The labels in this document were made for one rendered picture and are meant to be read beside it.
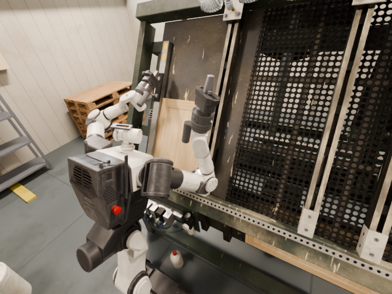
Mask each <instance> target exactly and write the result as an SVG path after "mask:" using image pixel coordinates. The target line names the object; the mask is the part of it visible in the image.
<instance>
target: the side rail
mask: <svg viewBox="0 0 392 294"><path fill-rule="evenodd" d="M155 32H156V29H155V28H154V27H153V26H152V25H151V24H149V23H148V22H147V21H143V22H140V27H139V36H138V44H137V49H136V57H135V65H134V74H133V79H132V87H131V90H135V89H136V87H137V86H138V84H139V83H140V82H142V79H143V78H144V77H143V76H142V73H143V72H144V71H145V72H146V70H150V67H151V60H152V53H151V46H152V42H154V39H155ZM128 109H129V110H128V117H127V124H129V125H132V126H133V127H132V128H135V129H139V127H140V125H142V120H143V115H144V110H143V111H138V110H137V109H136V108H135V107H134V106H133V105H132V104H131V103H129V108H128ZM134 145H135V149H134V150H136V151H138V148H139V144H138V143H134Z"/></svg>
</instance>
